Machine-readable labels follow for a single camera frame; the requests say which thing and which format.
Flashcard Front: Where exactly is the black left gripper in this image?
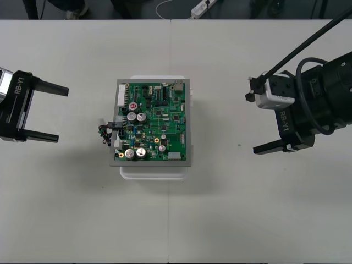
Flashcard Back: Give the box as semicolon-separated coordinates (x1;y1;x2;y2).
0;70;69;143

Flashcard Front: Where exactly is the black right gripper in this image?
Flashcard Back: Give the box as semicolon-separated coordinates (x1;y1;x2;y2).
244;68;331;156

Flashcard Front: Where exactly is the cable bundle with metal plug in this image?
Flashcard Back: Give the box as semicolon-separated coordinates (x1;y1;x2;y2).
97;117;122;146

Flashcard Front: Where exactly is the person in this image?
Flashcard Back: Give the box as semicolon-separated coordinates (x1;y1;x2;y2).
21;0;90;20

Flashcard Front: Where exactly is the white power strip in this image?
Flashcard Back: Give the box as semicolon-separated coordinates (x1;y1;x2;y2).
191;0;218;19

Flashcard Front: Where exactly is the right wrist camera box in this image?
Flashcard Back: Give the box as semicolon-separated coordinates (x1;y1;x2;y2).
255;70;296;110

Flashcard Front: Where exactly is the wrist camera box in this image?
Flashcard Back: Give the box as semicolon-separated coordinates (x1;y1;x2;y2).
0;67;14;103
255;70;296;110

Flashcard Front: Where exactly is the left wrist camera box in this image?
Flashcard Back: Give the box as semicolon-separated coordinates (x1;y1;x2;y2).
0;67;14;103

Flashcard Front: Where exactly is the green circuit board grey frame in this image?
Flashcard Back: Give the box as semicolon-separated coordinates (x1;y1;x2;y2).
109;79;193;167

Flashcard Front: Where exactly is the thin white cable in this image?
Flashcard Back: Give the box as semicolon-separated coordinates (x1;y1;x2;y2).
155;0;193;20

